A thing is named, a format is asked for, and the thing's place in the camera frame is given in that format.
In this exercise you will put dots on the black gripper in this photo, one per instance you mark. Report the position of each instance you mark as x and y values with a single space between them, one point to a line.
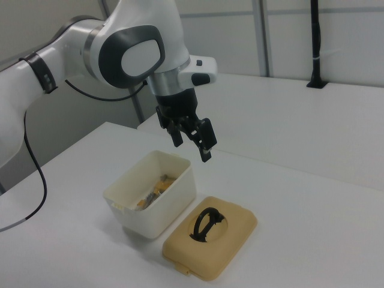
178 105

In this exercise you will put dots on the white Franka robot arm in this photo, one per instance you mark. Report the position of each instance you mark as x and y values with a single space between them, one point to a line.
60 60

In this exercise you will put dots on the grey metal tool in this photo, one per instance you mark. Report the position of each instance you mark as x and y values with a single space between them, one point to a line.
164 177

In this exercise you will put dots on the yellow tool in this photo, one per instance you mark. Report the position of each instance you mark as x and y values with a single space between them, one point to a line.
141 204
163 188

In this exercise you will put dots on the white plastic tool case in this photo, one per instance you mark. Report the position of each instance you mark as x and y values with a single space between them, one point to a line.
168 210

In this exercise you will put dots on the black pole with base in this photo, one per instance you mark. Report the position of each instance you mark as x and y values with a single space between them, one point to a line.
315 36

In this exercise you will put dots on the grey partition frame post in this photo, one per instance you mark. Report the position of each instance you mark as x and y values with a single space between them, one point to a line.
264 36

